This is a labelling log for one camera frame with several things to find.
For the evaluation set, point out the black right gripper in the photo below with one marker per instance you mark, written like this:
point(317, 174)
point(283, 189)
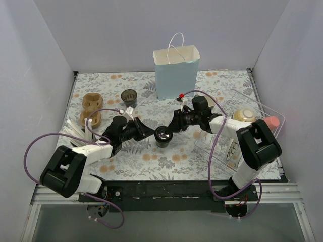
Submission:
point(178, 121)

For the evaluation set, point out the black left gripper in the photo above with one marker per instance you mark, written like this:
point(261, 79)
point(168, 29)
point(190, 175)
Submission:
point(138, 128)

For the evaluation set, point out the black plastic cup lid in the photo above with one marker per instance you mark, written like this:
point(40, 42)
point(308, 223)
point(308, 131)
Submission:
point(162, 136)

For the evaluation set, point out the dark takeout coffee cup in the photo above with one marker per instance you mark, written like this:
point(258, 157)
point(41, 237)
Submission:
point(162, 144)

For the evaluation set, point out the light blue paper bag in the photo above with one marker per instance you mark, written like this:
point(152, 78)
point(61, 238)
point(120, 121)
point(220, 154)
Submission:
point(176, 68)

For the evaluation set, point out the brown cardboard cup carrier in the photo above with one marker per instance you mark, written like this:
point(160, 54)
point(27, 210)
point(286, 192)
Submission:
point(91, 102)

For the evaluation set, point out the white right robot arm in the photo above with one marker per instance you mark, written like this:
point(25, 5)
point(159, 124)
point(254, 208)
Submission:
point(257, 143)

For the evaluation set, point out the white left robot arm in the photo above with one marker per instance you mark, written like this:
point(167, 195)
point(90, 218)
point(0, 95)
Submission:
point(64, 173)

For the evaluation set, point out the blue-grey ceramic mug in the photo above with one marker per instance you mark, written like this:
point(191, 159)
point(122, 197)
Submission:
point(211, 102)

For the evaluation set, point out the clear plastic dish rack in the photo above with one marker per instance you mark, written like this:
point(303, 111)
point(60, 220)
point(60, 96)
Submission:
point(215, 151)

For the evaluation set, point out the white paper napkins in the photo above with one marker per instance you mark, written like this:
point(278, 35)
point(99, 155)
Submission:
point(73, 129)

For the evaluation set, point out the yellow patterned bowl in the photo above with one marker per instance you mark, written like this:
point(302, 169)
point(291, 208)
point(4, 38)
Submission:
point(244, 115)

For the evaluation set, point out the pink cylindrical bottle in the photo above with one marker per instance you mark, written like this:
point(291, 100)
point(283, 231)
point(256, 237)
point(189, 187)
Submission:
point(272, 122)

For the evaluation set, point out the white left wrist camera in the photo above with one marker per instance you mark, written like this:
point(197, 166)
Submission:
point(127, 113)

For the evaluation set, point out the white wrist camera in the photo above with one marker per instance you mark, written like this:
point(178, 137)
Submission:
point(181, 99)
point(127, 113)

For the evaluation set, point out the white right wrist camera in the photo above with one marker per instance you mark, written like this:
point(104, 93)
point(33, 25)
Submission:
point(181, 99)

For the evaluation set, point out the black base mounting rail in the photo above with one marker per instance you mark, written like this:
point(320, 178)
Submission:
point(183, 195)

